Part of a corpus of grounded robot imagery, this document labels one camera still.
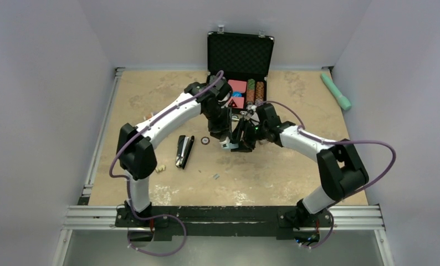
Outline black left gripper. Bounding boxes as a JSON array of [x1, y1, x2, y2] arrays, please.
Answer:
[[203, 105, 232, 142]]

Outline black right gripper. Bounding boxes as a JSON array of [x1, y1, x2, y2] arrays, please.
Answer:
[[223, 119, 268, 154]]

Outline light blue stapler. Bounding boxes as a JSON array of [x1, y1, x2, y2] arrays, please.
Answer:
[[219, 136, 239, 150]]

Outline black stapler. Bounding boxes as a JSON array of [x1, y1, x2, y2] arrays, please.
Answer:
[[175, 135, 195, 169]]

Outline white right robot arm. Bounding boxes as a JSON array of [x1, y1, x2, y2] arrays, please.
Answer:
[[221, 103, 369, 226]]

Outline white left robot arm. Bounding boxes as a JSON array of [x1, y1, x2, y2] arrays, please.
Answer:
[[109, 71, 232, 227]]

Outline pink card deck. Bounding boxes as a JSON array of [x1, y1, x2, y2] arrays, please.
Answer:
[[228, 79, 247, 94]]

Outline black poker chip case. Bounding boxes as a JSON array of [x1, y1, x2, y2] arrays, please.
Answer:
[[207, 32, 275, 115]]

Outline small beige staple strip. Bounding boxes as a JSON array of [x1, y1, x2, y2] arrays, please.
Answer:
[[155, 165, 166, 173]]

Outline teal green cylinder tool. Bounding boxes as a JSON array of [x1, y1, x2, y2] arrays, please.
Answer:
[[320, 73, 352, 111]]

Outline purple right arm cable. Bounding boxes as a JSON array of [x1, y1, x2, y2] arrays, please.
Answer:
[[254, 100, 397, 250]]

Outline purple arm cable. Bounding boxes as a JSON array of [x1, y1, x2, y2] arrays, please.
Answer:
[[109, 70, 225, 257], [254, 100, 397, 250]]

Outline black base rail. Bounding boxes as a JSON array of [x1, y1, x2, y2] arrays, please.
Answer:
[[115, 206, 331, 241]]

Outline aluminium frame rail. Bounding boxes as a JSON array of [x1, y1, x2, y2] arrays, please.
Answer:
[[51, 66, 395, 266]]

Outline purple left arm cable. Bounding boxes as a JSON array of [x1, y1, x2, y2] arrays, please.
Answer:
[[109, 70, 225, 257]]

